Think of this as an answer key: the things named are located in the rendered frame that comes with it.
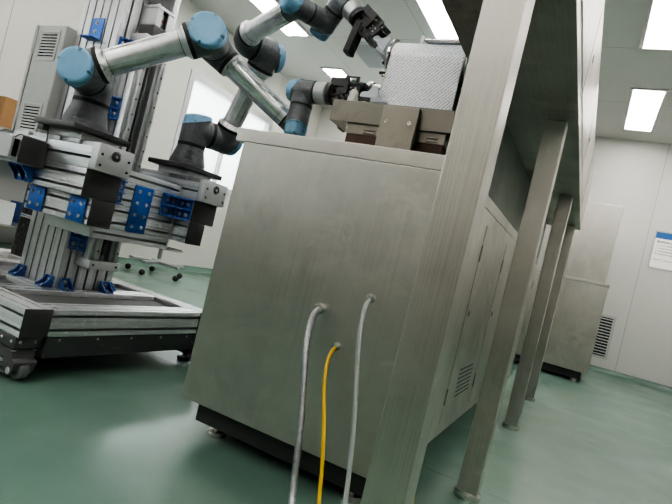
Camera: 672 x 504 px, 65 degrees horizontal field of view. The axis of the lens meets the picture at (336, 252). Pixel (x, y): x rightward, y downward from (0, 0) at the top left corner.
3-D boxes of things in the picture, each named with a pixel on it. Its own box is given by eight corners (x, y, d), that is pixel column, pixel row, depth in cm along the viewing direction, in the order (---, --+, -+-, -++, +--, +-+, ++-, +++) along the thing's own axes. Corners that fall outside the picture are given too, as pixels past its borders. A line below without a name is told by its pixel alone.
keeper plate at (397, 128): (377, 147, 140) (386, 107, 140) (412, 152, 136) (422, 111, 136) (373, 144, 138) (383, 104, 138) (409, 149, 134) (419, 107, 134)
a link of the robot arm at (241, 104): (198, 140, 235) (254, 26, 214) (228, 150, 244) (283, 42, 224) (205, 152, 226) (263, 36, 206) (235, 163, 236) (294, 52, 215)
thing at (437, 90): (373, 126, 164) (387, 69, 164) (445, 135, 153) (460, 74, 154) (372, 126, 163) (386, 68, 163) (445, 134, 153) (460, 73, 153)
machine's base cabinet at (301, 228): (417, 360, 378) (445, 245, 379) (507, 390, 350) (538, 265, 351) (170, 429, 152) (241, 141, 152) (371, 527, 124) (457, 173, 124)
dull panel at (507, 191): (532, 257, 352) (540, 223, 352) (538, 259, 350) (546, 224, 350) (466, 181, 151) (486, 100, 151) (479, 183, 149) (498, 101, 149)
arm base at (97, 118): (50, 120, 178) (57, 91, 178) (89, 134, 191) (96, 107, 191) (78, 124, 170) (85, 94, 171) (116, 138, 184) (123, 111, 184)
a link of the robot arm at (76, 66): (77, 100, 175) (235, 56, 180) (58, 87, 160) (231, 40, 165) (65, 65, 174) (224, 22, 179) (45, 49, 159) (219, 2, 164)
